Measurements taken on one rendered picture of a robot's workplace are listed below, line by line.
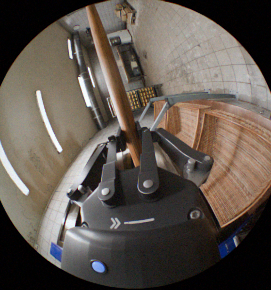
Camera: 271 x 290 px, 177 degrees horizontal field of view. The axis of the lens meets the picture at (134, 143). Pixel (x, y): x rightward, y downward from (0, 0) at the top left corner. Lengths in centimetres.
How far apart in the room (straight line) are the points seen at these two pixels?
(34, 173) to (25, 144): 41
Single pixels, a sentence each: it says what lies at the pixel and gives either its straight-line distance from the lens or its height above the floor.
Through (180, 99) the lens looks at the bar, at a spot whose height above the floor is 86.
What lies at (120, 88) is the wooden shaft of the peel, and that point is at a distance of 16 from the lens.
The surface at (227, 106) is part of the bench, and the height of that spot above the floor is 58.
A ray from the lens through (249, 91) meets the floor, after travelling 122.
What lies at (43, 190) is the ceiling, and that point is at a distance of 154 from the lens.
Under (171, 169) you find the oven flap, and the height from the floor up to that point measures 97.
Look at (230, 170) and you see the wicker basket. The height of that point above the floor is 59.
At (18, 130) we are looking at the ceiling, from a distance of 156.
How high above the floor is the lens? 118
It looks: 4 degrees up
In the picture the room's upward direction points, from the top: 106 degrees counter-clockwise
